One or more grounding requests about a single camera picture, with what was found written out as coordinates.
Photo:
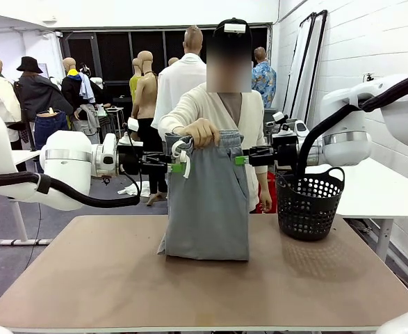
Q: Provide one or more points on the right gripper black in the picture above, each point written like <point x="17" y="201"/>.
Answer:
<point x="283" y="154"/>

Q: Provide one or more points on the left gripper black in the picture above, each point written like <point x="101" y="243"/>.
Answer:
<point x="130" y="160"/>

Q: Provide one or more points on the grey training pants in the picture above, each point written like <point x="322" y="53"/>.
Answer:
<point x="207" y="215"/>

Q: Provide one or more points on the person's left forearm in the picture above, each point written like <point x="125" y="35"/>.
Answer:
<point x="263" y="182"/>

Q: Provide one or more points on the person's right forearm cream sleeve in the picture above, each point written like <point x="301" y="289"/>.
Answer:
<point x="172" y="126"/>

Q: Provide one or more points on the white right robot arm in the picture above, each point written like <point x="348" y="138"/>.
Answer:
<point x="346" y="139"/>

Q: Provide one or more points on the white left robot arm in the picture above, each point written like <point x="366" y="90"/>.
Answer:
<point x="68" y="156"/>

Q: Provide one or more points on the person's right hand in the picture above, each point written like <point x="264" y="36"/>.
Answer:
<point x="203" y="134"/>

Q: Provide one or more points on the person's left hand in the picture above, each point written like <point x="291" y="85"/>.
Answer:
<point x="267" y="203"/>

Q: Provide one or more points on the person's torso cream cardigan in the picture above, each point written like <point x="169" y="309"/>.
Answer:
<point x="250" y="111"/>

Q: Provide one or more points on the white cloth on floor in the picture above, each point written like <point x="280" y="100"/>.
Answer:
<point x="130" y="190"/>

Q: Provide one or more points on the tan mannequin black trousers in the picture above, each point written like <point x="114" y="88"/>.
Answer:
<point x="146" y="115"/>

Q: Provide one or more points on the mannequin in blue floral shirt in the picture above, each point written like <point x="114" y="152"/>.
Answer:
<point x="264" y="81"/>

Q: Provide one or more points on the black perforated plastic basket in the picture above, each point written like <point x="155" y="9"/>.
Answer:
<point x="308" y="215"/>

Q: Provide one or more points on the small ironing table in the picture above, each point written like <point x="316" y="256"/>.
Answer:
<point x="115" y="111"/>

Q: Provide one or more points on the mannequin in white shirt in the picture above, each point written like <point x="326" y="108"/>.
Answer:
<point x="179" y="83"/>

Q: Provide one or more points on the white clothes iron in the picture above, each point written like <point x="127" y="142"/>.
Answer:
<point x="101" y="110"/>

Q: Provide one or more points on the mannequin in yellow-green top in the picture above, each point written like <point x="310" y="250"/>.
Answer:
<point x="134" y="83"/>

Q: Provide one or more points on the grey hanging garment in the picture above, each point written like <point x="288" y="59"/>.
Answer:
<point x="89" y="120"/>

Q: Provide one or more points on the black framed reflector panel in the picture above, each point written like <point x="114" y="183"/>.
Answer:
<point x="299" y="69"/>
<point x="317" y="62"/>

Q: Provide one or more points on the bare mannequin head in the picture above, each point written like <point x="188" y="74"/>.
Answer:
<point x="173" y="61"/>

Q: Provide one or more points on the light blue draped shirt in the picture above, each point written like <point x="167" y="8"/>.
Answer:
<point x="86" y="88"/>

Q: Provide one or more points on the black cap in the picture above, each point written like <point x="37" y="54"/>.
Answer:
<point x="231" y="38"/>

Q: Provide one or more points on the mannequin in blue jeans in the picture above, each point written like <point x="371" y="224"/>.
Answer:
<point x="50" y="128"/>

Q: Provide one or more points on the mannequin black jacket yellow collar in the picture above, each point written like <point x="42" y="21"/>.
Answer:
<point x="71" y="87"/>

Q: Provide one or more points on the tripod head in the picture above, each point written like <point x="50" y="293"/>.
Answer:
<point x="368" y="76"/>

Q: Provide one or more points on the mannequin in dark coat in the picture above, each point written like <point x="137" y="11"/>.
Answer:
<point x="38" y="94"/>

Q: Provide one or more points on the black bucket hat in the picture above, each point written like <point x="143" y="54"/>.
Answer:
<point x="29" y="65"/>

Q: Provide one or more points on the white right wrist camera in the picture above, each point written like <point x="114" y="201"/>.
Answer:
<point x="280" y="116"/>

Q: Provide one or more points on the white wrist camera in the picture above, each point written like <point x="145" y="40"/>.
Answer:
<point x="133" y="124"/>
<point x="280" y="116"/>

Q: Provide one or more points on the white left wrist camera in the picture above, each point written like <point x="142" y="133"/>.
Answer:
<point x="133" y="124"/>

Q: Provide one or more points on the white camera on cap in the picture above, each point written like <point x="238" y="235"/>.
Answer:
<point x="235" y="28"/>

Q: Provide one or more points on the white security camera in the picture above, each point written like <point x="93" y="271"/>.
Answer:
<point x="59" y="33"/>

